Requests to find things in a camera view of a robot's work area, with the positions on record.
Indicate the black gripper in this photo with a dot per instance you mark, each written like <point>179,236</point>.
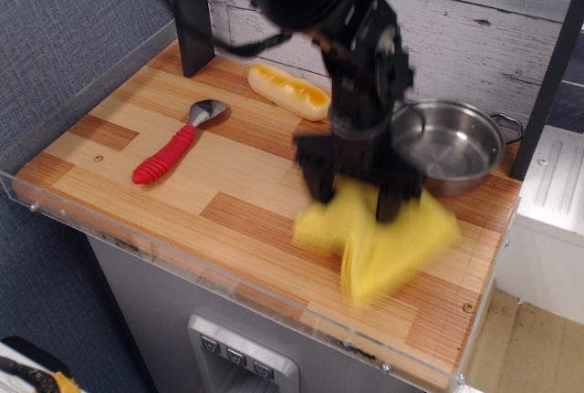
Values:
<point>322,157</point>

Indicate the yellow cloth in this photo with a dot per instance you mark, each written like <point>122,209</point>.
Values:
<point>377,258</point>

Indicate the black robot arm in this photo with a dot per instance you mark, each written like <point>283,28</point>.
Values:
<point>361,47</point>

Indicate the toy bread loaf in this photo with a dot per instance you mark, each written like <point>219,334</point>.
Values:
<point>293,94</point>

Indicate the stainless steel pot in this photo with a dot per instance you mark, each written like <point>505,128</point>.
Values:
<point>455,145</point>

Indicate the white ridged side unit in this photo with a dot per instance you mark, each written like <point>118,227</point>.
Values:
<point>541,261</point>

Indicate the grey cabinet with button panel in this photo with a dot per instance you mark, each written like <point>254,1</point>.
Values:
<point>193,339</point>

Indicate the clear acrylic table guard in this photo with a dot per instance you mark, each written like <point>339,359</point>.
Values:
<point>222,217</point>

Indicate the black yellow object bottom left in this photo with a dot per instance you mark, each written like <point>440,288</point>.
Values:
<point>26,367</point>

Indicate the red handled metal spoon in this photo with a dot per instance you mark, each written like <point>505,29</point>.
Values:
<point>159,164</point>

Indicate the dark grey right post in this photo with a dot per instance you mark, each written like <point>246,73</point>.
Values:
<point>558,63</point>

